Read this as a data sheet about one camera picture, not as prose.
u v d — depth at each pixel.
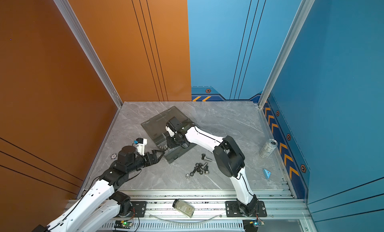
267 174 0.83
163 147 0.93
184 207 0.71
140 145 0.73
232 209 0.72
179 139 0.66
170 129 0.74
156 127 1.08
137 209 0.74
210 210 0.75
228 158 0.52
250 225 0.70
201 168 0.86
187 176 0.84
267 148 0.82
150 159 0.69
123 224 0.71
